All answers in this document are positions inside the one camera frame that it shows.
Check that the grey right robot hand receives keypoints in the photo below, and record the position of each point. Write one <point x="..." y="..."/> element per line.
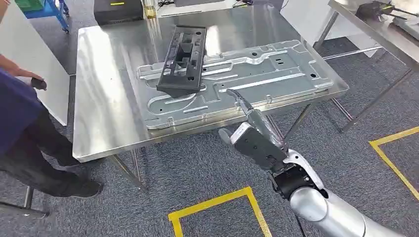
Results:
<point x="262" y="126"/>

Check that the black plastic mounting plate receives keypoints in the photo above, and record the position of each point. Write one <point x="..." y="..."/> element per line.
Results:
<point x="183" y="62"/>

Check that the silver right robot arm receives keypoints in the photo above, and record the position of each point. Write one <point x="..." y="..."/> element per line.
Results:
<point x="327" y="212"/>

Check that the stamped sheet metal panel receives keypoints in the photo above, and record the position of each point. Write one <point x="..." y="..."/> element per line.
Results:
<point x="262" y="75"/>

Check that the white board panel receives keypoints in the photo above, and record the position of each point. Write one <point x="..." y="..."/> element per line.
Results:
<point x="36" y="59"/>
<point x="307" y="19"/>

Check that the steel table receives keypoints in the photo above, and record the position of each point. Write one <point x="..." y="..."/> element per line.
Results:
<point x="104" y="98"/>
<point x="376" y="32"/>

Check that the black power tool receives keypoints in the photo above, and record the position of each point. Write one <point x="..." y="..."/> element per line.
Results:
<point x="373" y="9"/>

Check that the black box with yellow label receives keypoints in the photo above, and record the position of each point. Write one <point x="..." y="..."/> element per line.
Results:
<point x="117" y="11"/>

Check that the small black handheld device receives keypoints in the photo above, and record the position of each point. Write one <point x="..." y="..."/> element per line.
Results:
<point x="39" y="84"/>

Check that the blue metal shelf rack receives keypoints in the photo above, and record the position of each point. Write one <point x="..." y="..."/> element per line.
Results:
<point x="55" y="9"/>

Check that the person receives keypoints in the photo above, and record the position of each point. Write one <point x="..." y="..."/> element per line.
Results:
<point x="19" y="124"/>

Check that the person's hand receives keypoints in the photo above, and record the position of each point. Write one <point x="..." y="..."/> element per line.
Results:
<point x="23" y="74"/>

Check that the metal stool legs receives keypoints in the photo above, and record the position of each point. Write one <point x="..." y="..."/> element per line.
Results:
<point x="28" y="201"/>

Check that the green plastic crate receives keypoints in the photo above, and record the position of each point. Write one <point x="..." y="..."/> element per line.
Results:
<point x="29" y="4"/>

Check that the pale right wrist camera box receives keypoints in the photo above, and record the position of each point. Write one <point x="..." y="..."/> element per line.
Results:
<point x="258" y="149"/>

